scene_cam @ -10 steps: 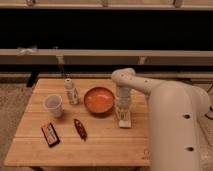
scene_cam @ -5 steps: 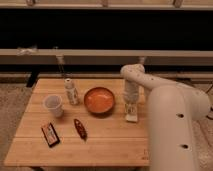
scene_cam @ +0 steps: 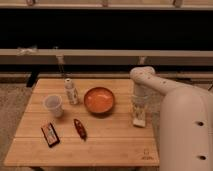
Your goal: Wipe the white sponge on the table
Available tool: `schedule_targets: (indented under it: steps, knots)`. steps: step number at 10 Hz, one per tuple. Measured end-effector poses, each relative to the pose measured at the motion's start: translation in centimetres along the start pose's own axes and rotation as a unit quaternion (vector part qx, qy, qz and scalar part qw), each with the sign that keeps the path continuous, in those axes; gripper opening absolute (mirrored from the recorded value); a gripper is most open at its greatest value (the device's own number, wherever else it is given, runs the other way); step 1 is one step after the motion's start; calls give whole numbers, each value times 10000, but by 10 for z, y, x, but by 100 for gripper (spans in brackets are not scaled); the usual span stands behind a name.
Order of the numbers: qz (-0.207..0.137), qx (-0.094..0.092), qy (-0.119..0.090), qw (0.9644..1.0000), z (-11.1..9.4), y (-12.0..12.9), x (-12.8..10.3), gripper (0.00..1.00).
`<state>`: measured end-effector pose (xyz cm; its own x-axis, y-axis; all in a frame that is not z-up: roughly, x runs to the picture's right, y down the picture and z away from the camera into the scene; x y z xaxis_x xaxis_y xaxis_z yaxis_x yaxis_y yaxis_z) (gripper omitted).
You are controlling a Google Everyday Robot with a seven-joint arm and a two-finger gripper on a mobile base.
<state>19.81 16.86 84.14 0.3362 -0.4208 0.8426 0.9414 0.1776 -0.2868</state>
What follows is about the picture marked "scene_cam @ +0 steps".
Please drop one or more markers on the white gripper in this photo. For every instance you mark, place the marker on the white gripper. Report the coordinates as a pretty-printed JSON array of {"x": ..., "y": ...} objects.
[{"x": 139, "y": 101}]

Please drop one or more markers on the white sponge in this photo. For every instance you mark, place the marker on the white sponge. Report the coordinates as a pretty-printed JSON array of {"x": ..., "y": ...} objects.
[{"x": 139, "y": 122}]

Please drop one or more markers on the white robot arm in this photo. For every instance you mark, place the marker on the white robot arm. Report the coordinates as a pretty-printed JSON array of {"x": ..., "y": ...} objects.
[{"x": 186, "y": 122}]

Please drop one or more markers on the orange bowl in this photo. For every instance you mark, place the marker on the orange bowl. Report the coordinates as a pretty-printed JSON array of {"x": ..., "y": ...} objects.
[{"x": 99, "y": 100}]

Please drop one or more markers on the red chili pepper snack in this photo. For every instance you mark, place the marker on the red chili pepper snack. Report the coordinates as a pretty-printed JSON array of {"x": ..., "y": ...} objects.
[{"x": 80, "y": 129}]

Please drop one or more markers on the small white bottle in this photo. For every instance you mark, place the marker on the small white bottle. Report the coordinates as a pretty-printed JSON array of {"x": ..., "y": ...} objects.
[{"x": 71, "y": 91}]

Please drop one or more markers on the wooden folding table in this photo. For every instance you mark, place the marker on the wooden folding table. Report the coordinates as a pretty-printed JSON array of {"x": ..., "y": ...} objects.
[{"x": 111, "y": 141}]

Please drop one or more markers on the clear plastic cup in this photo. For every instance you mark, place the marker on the clear plastic cup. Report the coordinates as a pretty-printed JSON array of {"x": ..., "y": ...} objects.
[{"x": 53, "y": 103}]

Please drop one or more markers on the dark snack packet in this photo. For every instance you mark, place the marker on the dark snack packet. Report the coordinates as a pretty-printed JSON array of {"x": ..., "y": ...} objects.
[{"x": 50, "y": 135}]

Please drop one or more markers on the grey horizontal rail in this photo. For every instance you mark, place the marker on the grey horizontal rail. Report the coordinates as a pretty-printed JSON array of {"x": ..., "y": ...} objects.
[{"x": 106, "y": 57}]

